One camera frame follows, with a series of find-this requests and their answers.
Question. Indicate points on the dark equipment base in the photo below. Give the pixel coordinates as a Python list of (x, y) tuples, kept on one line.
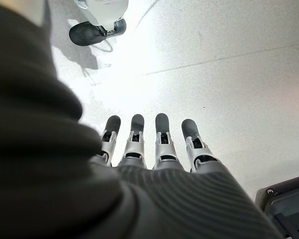
[(286, 209)]

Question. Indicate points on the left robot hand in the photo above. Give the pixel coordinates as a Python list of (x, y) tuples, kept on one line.
[(52, 174)]

